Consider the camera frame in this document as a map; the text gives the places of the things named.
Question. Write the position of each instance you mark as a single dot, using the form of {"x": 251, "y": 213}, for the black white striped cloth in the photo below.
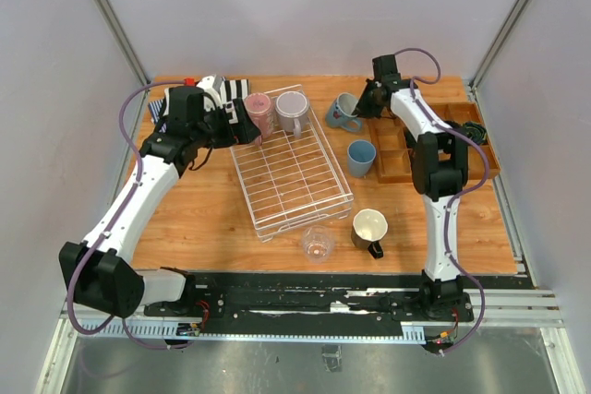
{"x": 232, "y": 89}

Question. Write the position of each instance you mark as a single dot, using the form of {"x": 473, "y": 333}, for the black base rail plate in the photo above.
{"x": 305, "y": 304}

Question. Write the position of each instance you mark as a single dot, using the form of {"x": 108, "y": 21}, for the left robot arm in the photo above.
{"x": 97, "y": 270}

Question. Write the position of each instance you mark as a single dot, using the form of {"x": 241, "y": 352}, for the blue floral mug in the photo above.
{"x": 342, "y": 113}

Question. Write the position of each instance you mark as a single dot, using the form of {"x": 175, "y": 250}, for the white wire dish rack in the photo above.
{"x": 290, "y": 182}

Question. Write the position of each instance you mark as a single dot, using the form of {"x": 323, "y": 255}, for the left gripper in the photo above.
{"x": 246, "y": 130}

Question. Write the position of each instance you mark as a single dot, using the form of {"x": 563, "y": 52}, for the plain blue cup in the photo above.
{"x": 360, "y": 156}

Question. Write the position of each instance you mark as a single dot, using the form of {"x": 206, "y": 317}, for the wooden compartment tray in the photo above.
{"x": 395, "y": 148}

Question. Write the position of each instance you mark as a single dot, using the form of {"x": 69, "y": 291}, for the black white-lined mug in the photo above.
{"x": 368, "y": 229}

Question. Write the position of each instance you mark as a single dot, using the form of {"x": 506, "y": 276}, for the dark coiled item right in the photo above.
{"x": 476, "y": 132}

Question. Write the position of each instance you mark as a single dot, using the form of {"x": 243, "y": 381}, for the pink ghost mug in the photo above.
{"x": 260, "y": 108}

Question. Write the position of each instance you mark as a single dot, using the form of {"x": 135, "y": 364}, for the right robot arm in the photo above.
{"x": 439, "y": 172}

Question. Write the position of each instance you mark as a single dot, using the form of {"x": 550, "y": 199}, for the lilac grey mug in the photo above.
{"x": 292, "y": 109}

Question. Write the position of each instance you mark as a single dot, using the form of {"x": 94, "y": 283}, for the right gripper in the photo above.
{"x": 362, "y": 109}

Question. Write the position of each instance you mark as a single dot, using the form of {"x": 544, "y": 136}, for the clear glass cup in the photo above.
{"x": 317, "y": 243}

